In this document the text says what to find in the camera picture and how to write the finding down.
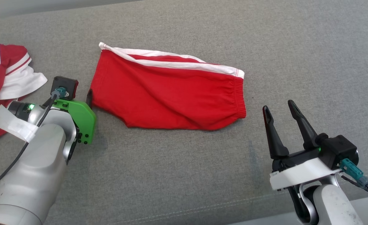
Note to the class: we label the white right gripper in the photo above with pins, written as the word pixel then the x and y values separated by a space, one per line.
pixel 302 170

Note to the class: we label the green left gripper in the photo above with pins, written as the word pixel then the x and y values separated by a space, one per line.
pixel 80 120

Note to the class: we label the red shorts with white stripe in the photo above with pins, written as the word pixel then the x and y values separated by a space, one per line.
pixel 168 97

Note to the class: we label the red white basketball jersey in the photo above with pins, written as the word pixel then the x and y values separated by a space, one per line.
pixel 2 81

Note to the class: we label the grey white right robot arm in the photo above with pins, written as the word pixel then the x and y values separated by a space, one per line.
pixel 327 203

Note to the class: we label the white tape strip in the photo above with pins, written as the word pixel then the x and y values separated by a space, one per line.
pixel 13 125

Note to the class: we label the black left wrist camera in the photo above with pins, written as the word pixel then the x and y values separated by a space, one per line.
pixel 66 83

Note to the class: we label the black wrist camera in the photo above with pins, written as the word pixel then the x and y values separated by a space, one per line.
pixel 66 83
pixel 338 150

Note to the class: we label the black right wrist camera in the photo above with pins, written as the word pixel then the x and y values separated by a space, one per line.
pixel 338 150

